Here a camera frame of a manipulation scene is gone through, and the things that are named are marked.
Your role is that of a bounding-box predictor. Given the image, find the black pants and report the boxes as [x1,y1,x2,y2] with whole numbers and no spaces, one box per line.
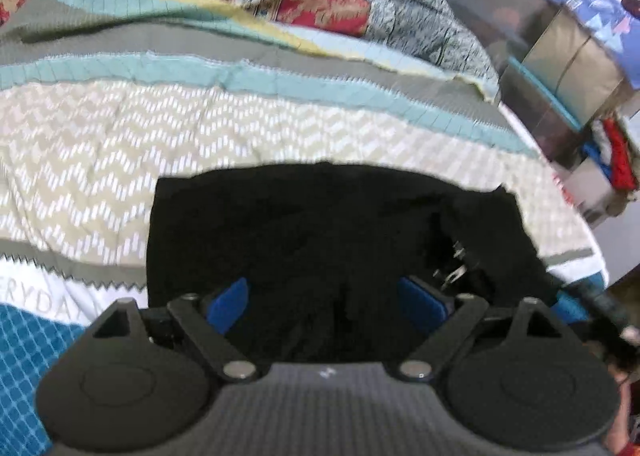
[145,162,556,363]

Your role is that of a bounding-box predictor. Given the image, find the blue cloth on boxes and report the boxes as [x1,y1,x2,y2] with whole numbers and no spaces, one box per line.
[549,0,640,90]

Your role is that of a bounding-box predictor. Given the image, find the striped chevron bed cover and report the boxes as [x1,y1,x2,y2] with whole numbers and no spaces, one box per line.
[0,0,609,456]

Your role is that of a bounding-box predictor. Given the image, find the red and white clothes pile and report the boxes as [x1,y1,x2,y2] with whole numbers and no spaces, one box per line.
[580,112,639,223]

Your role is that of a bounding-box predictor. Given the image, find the stacked storage boxes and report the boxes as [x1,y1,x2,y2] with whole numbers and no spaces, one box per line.
[449,0,639,160]

